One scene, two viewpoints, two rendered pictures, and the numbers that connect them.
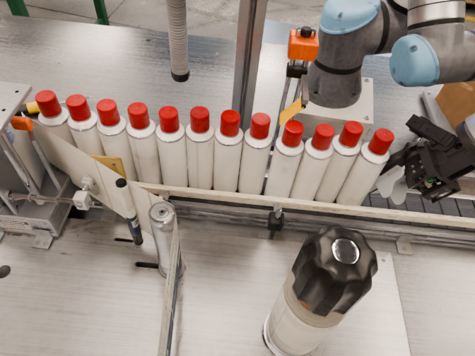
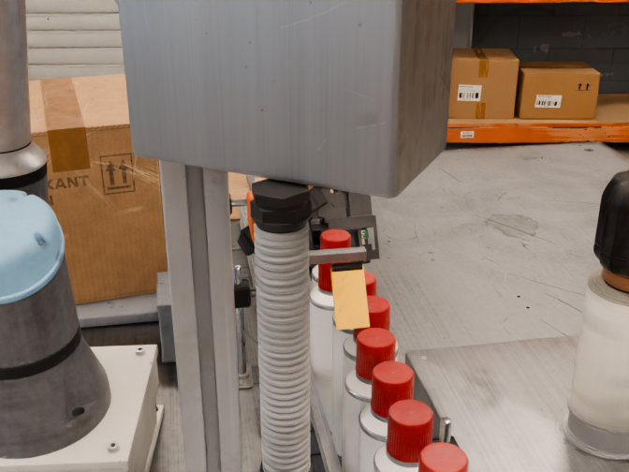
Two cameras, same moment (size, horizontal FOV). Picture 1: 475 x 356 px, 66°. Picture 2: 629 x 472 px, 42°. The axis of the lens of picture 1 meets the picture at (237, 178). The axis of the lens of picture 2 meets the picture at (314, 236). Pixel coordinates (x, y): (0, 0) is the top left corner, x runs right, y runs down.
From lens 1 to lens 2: 82 cm
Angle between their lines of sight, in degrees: 76
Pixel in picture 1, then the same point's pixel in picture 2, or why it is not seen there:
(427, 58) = not seen: hidden behind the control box
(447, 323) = (457, 333)
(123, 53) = not seen: outside the picture
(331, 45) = (56, 300)
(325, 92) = (94, 387)
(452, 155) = (341, 199)
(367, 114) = (125, 352)
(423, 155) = (337, 226)
